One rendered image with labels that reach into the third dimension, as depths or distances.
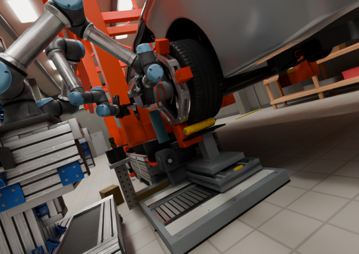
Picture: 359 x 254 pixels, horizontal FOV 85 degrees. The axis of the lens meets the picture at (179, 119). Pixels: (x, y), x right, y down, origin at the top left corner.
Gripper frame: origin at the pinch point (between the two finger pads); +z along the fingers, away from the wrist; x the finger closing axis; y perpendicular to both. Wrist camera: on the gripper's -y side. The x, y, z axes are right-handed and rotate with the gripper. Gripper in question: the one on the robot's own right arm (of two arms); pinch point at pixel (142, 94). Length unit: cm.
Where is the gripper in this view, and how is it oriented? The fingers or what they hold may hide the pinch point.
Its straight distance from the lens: 125.5
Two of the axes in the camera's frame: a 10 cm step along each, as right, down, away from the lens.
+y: -3.4, -9.4, 0.0
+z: -3.8, 1.4, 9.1
